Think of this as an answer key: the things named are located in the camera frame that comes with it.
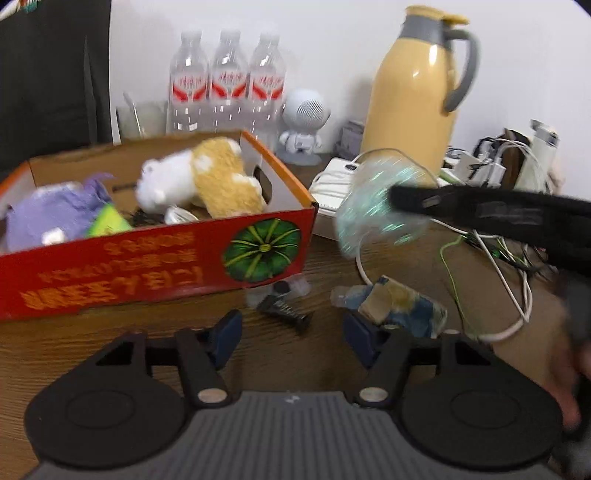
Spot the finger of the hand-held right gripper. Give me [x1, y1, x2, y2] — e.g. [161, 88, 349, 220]
[388, 184, 481, 229]

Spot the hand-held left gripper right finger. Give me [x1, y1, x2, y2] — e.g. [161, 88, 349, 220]
[342, 310, 497, 409]

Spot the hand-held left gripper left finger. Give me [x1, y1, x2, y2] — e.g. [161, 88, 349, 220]
[95, 309, 243, 407]

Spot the blue patterned packet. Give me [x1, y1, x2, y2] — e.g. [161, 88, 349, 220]
[331, 275, 448, 340]

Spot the iridescent plastic bag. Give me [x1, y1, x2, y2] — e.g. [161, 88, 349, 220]
[335, 148, 437, 259]

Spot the red cardboard box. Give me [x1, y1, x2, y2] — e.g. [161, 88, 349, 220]
[0, 130, 318, 321]

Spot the black cable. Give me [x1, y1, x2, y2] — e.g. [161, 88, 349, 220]
[124, 208, 167, 227]

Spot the yellow and white plush toy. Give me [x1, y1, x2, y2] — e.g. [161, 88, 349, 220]
[135, 137, 267, 219]

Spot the green packet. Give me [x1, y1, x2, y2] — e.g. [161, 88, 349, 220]
[85, 203, 132, 238]

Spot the purple drawstring pouch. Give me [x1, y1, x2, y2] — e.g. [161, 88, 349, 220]
[6, 173, 115, 252]

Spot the person's right hand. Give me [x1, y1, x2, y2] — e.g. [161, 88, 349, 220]
[547, 342, 585, 430]

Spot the black bolt with spring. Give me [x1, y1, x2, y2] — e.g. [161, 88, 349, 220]
[256, 293, 315, 334]

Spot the white power strip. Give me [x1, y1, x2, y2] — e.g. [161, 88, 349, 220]
[443, 136, 509, 188]

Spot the clear plastic piece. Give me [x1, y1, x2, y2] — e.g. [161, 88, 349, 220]
[245, 274, 311, 308]

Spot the small grey box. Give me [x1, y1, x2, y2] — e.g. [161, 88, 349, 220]
[337, 121, 365, 155]

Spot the yellow thermos jug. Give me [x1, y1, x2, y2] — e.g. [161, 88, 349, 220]
[360, 4, 482, 178]

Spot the white robot-shaped speaker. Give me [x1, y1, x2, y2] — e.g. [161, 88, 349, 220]
[276, 88, 332, 165]

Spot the clear water bottle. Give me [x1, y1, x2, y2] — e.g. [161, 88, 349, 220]
[209, 28, 252, 132]
[249, 31, 287, 148]
[167, 30, 211, 136]

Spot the glass cup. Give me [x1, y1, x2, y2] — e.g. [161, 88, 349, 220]
[115, 99, 169, 144]

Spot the glass stirring rod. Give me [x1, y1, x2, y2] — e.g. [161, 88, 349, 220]
[122, 91, 144, 139]

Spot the green wire earphone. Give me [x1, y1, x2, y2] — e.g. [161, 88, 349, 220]
[438, 231, 532, 333]

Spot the white power bank with cable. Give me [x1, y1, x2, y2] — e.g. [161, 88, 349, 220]
[308, 141, 555, 342]

